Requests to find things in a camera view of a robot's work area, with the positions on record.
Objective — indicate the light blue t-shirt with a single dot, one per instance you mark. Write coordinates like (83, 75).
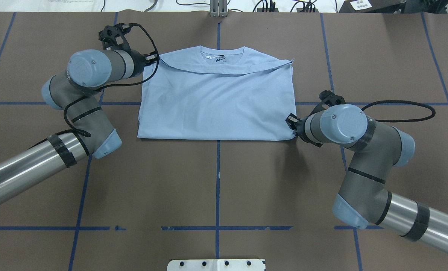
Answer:
(200, 93)

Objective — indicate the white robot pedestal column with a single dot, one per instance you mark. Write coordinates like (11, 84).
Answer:
(217, 265)

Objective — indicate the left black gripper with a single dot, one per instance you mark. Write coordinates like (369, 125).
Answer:
(138, 62)

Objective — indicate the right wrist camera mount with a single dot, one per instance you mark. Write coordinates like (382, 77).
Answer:
(329, 99)

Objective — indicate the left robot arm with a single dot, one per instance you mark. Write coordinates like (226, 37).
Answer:
(89, 132)

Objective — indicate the aluminium frame post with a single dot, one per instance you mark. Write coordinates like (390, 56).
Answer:
(218, 8)

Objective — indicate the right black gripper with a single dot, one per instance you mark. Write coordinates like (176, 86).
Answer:
(301, 127)

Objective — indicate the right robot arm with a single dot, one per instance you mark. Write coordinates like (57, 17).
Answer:
(362, 199)

